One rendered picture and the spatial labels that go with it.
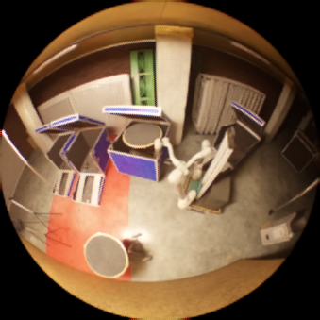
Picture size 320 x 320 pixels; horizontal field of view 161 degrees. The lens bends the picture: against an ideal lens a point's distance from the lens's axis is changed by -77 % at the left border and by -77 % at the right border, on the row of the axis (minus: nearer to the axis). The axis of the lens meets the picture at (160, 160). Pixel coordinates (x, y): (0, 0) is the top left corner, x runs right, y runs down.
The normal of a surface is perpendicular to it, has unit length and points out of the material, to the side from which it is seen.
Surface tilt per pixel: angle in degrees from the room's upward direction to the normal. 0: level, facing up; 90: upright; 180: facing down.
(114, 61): 90
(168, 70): 90
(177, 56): 90
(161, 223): 0
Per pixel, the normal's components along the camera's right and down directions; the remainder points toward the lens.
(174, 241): -0.01, -0.63
